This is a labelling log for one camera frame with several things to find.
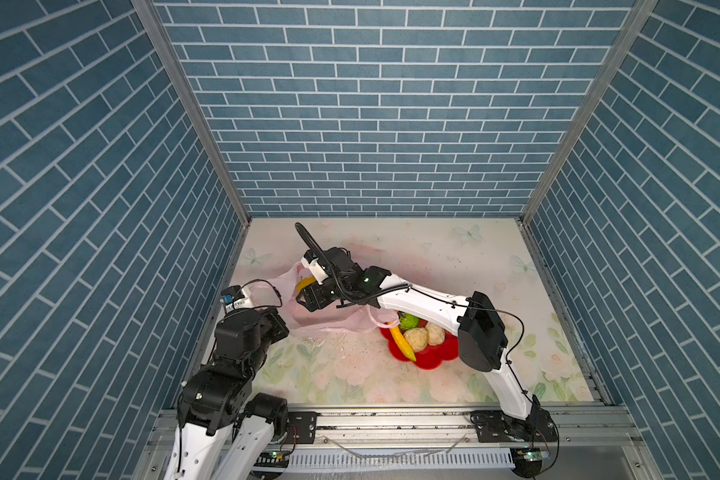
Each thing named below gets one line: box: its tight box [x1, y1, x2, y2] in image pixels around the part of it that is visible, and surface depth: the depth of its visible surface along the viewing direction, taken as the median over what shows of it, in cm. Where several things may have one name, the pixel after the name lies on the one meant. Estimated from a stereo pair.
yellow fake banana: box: [389, 326, 416, 362], surface depth 84 cm
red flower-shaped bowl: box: [380, 326, 459, 370], surface depth 84 cm
